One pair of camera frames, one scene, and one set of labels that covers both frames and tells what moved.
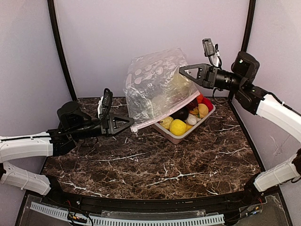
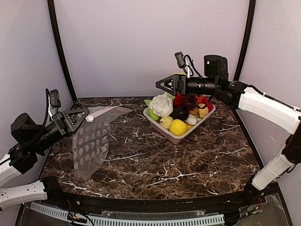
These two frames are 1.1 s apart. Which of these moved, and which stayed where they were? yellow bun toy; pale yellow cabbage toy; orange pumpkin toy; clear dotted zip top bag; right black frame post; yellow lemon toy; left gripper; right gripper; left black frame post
Moved: right gripper; left gripper; clear dotted zip top bag
Stayed: orange pumpkin toy; yellow bun toy; yellow lemon toy; pale yellow cabbage toy; right black frame post; left black frame post
